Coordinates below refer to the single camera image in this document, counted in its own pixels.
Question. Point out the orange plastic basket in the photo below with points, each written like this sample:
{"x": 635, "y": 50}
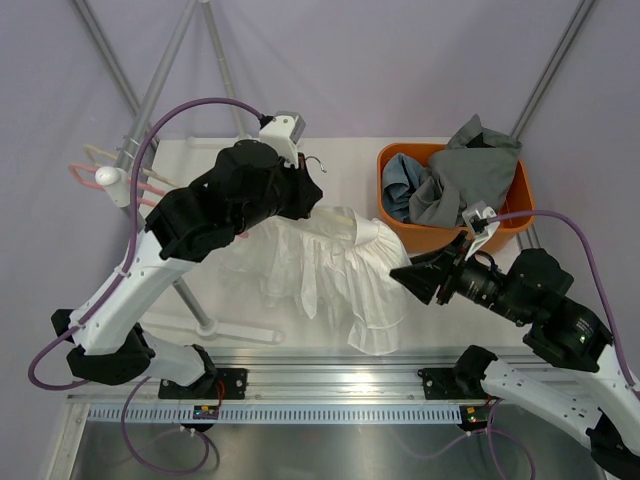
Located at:
{"x": 419, "y": 239}

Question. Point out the silver clothes rack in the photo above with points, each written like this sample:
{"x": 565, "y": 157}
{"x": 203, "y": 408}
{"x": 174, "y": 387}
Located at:
{"x": 199, "y": 323}

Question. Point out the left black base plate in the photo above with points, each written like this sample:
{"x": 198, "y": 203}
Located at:
{"x": 231, "y": 383}

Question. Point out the grey pleated skirt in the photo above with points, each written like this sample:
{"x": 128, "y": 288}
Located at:
{"x": 478, "y": 164}

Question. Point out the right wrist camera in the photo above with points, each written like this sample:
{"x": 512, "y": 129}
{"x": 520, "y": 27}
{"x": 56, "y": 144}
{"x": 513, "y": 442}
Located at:
{"x": 479, "y": 219}

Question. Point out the left frame post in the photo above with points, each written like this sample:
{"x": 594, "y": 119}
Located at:
{"x": 98, "y": 38}

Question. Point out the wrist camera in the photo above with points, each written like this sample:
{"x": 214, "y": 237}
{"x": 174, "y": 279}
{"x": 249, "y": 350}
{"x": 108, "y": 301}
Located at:
{"x": 479, "y": 219}
{"x": 282, "y": 133}

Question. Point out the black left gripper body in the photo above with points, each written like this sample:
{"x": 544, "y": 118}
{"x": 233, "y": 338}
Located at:
{"x": 290, "y": 193}

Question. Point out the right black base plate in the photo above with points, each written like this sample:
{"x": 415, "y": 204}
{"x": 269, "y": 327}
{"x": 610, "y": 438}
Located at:
{"x": 444, "y": 383}

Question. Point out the cream hanger of white skirt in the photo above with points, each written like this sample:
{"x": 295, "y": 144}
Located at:
{"x": 320, "y": 212}

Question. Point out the frame post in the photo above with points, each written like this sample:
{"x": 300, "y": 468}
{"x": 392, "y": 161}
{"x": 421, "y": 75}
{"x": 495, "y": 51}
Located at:
{"x": 550, "y": 71}
{"x": 98, "y": 38}

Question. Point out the aluminium mounting rail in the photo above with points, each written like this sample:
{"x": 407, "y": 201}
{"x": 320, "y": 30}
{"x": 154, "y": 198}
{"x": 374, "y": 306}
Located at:
{"x": 325, "y": 370}

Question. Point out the pink hanger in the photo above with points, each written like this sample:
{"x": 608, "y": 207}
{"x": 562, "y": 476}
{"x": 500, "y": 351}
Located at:
{"x": 114, "y": 181}

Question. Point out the white pleated skirt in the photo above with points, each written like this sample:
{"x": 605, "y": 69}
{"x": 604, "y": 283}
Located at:
{"x": 330, "y": 270}

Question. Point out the blue denim skirt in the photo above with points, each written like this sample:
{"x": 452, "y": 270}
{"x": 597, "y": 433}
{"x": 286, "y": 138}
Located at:
{"x": 401, "y": 178}

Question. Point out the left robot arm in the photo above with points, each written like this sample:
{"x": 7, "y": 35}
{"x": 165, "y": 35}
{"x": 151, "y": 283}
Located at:
{"x": 248, "y": 183}

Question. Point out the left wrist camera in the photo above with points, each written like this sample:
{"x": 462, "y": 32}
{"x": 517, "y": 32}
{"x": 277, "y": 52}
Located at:
{"x": 282, "y": 133}

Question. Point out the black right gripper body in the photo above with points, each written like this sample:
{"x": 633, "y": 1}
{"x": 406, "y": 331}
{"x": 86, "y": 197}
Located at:
{"x": 481, "y": 284}

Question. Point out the white slotted cable duct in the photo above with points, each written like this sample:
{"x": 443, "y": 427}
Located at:
{"x": 272, "y": 414}

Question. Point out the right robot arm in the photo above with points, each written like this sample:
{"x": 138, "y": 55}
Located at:
{"x": 565, "y": 334}

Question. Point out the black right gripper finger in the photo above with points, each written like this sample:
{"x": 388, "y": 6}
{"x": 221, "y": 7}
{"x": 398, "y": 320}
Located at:
{"x": 422, "y": 279}
{"x": 441, "y": 259}

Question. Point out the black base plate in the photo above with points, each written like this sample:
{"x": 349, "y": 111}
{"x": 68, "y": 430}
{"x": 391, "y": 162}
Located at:
{"x": 444, "y": 383}
{"x": 231, "y": 383}

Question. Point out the right frame post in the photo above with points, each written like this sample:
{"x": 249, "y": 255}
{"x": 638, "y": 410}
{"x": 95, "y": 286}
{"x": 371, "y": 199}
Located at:
{"x": 550, "y": 71}

